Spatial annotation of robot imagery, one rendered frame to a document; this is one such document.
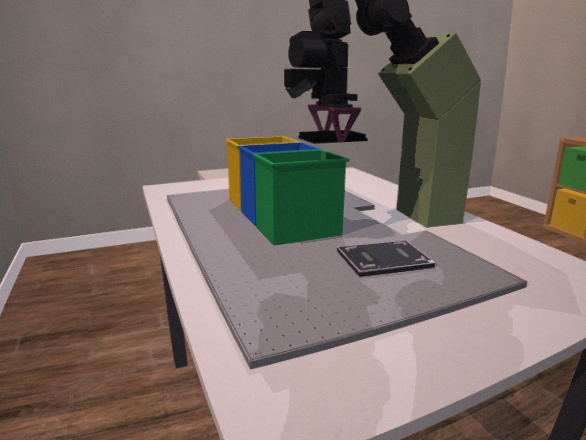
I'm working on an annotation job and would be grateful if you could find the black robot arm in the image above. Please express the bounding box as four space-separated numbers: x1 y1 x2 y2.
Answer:
284 0 439 98

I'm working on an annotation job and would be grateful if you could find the yellow open-top bin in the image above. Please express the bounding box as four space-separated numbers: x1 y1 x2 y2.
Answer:
226 136 299 211

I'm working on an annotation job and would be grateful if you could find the blue bin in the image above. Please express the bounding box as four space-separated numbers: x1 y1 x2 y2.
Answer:
239 142 322 226

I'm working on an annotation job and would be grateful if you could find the green bin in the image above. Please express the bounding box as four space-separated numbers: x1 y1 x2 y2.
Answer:
254 150 349 245

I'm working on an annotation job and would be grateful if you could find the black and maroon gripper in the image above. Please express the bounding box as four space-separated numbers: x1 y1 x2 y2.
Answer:
308 68 361 142

